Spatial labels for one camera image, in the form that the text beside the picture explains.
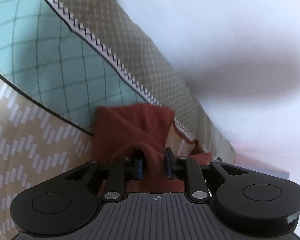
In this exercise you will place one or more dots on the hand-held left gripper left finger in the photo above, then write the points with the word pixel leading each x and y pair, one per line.
pixel 139 166

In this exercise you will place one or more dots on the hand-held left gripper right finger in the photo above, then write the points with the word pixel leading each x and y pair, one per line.
pixel 168 163

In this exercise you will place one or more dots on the maroon long-sleeve shirt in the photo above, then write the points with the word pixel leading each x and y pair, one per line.
pixel 130 125

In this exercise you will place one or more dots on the patterned bed blanket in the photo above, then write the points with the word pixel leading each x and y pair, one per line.
pixel 40 42

